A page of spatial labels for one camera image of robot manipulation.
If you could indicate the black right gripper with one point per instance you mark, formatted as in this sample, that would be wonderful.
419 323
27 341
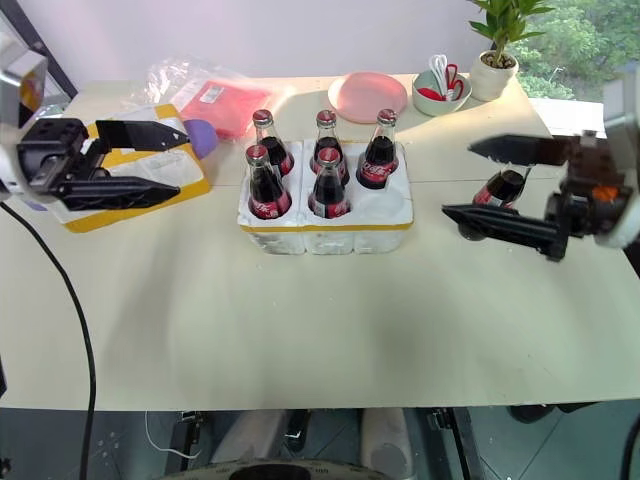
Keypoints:
590 200

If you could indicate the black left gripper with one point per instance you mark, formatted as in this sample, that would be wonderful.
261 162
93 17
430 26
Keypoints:
52 150

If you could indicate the glass cola bottle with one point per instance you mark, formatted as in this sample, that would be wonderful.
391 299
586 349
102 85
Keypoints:
377 165
331 135
265 192
277 150
502 190
329 195

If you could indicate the white foam box yellow tape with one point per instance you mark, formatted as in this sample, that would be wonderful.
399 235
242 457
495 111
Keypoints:
165 170

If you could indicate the white foam crate yellow tape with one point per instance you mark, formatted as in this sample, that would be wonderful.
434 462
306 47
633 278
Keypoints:
380 220

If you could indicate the purple round object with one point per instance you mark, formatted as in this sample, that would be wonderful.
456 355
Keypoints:
204 137

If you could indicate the clear plastic bag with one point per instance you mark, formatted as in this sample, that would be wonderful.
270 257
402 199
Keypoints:
165 85

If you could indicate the white ribbed plant pot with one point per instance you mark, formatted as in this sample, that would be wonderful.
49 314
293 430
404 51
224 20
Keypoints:
492 80

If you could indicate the pale green bowl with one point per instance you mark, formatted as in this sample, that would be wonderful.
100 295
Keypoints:
440 106

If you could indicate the red flat packet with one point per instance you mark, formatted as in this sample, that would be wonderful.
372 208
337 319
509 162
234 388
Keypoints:
227 107

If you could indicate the red and white utensil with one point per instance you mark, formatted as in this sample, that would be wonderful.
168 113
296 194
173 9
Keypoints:
455 82

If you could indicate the white whisk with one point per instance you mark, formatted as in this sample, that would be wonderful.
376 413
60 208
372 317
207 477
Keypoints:
439 70

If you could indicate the green leafy plant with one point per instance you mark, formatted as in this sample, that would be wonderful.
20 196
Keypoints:
507 22

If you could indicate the pink plate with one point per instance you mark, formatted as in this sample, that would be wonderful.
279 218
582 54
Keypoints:
367 95

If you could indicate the dark shoe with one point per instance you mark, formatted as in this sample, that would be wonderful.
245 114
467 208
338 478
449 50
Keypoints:
530 412

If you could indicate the black table leg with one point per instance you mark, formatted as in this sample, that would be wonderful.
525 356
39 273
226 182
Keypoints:
187 435
457 440

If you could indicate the silver robot leg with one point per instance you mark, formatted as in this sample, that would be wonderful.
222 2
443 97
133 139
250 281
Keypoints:
250 435
387 437

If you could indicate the black stand frame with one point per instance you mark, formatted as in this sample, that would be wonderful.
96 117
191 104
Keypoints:
52 62

